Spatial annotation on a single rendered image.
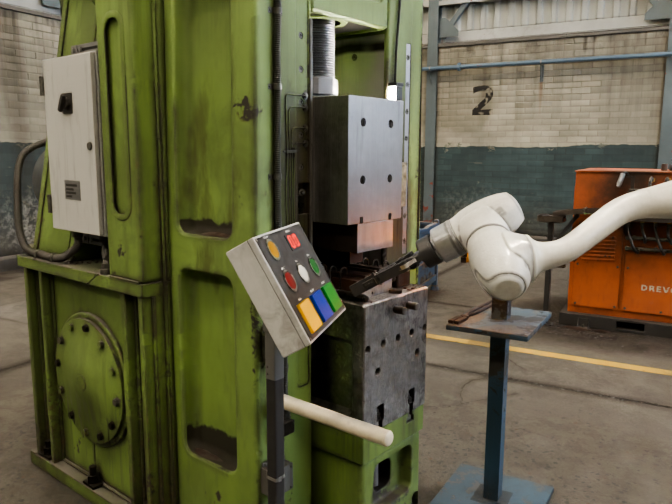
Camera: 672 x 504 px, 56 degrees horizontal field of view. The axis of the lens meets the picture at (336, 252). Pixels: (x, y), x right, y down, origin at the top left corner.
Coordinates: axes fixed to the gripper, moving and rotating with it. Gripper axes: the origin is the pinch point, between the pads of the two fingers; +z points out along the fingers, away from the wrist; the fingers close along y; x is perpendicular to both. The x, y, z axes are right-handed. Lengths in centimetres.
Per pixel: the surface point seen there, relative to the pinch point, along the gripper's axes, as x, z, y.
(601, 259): -100, -69, 378
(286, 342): -2.0, 18.0, -17.2
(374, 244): 6, 6, 54
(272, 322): 3.6, 18.7, -17.2
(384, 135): 36, -14, 58
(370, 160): 30, -7, 51
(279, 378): -11.5, 32.7, -0.5
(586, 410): -134, -17, 200
